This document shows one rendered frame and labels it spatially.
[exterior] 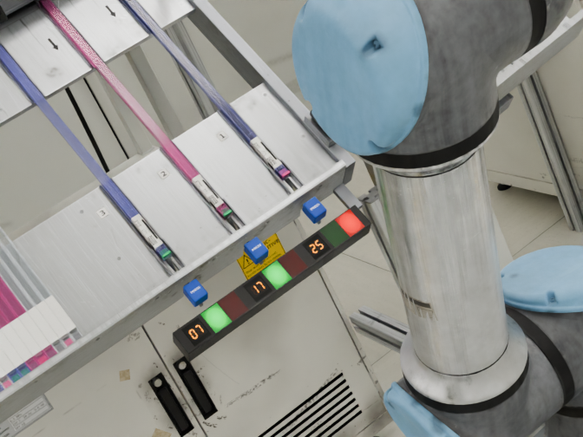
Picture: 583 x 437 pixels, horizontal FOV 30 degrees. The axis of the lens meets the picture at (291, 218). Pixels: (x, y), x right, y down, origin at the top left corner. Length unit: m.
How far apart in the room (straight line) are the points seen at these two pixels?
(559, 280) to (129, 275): 0.72
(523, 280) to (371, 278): 1.80
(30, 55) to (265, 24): 2.07
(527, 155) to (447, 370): 1.82
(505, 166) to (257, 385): 1.10
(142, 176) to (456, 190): 0.89
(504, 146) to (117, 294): 1.47
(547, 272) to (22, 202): 2.61
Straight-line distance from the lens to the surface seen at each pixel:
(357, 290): 2.84
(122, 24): 1.80
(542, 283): 1.06
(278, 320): 2.02
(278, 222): 1.63
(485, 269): 0.89
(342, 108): 0.75
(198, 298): 1.54
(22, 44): 1.80
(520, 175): 2.83
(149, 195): 1.63
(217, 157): 1.66
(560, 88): 2.52
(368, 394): 2.17
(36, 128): 3.50
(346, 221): 1.63
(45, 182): 3.53
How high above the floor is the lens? 1.34
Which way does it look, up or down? 23 degrees down
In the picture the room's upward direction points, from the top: 26 degrees counter-clockwise
